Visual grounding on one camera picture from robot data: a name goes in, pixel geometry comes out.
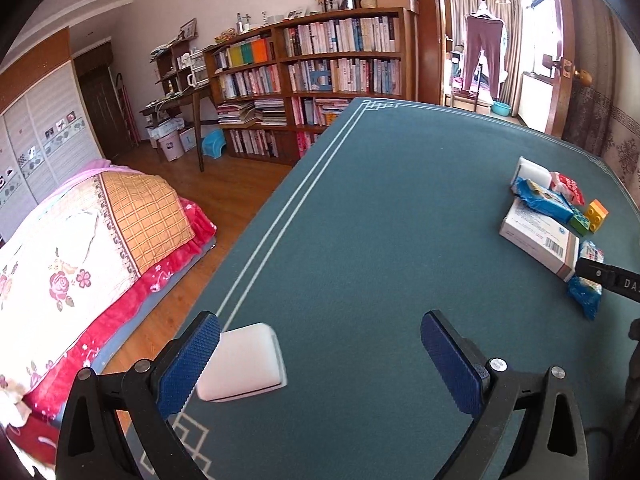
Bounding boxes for white trash bin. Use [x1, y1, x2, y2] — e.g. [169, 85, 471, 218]
[157, 130, 186, 162]

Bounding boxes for orange yellow toy block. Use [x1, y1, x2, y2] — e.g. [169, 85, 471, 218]
[584, 199, 610, 234]

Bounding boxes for red step ladder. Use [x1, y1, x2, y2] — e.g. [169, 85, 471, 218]
[116, 72, 141, 149]

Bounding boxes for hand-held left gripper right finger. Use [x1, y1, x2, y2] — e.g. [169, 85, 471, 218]
[421, 310, 591, 480]

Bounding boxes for blue plastic stool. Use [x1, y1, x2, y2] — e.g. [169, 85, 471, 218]
[202, 129, 230, 159]

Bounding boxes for bed with floral quilt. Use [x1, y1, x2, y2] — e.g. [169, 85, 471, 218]
[0, 169, 197, 411]

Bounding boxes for wooden desk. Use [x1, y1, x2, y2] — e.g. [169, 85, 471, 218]
[139, 85, 214, 173]

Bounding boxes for green toy block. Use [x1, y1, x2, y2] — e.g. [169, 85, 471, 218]
[569, 211, 594, 236]

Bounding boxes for rows of books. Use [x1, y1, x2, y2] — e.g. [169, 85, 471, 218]
[212, 16, 403, 161]

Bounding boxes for red glue packet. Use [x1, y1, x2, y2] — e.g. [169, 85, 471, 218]
[547, 172, 586, 207]

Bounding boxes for dark wooden door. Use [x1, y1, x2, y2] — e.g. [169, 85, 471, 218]
[74, 42, 127, 162]

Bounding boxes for brass door knob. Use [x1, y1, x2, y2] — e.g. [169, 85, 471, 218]
[542, 54, 594, 90]

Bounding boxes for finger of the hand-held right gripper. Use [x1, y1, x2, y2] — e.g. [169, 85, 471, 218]
[575, 257, 640, 305]

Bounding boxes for white medicine box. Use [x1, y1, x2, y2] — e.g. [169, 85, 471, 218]
[498, 197, 581, 283]

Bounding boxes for hanging purple pants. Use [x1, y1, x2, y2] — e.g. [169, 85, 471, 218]
[461, 14, 507, 99]

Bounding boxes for small wooden desk shelf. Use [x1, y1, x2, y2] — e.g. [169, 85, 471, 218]
[150, 37, 197, 92]

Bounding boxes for patterned purple white curtain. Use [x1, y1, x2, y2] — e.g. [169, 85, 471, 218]
[562, 0, 640, 201]

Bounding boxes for wooden door frame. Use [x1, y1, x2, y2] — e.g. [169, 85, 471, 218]
[429, 0, 453, 107]

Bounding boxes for white sliding door wardrobe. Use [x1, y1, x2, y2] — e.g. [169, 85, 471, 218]
[0, 27, 107, 243]

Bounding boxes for wooden bookshelf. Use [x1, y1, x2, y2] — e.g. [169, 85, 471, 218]
[202, 7, 420, 167]

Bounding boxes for beige curtain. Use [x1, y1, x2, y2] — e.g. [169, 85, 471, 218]
[449, 0, 522, 107]

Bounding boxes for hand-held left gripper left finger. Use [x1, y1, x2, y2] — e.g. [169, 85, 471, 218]
[55, 310, 221, 480]

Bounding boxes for blue white snack packet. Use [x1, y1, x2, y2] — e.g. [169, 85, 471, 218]
[566, 240, 605, 321]
[514, 178, 577, 225]

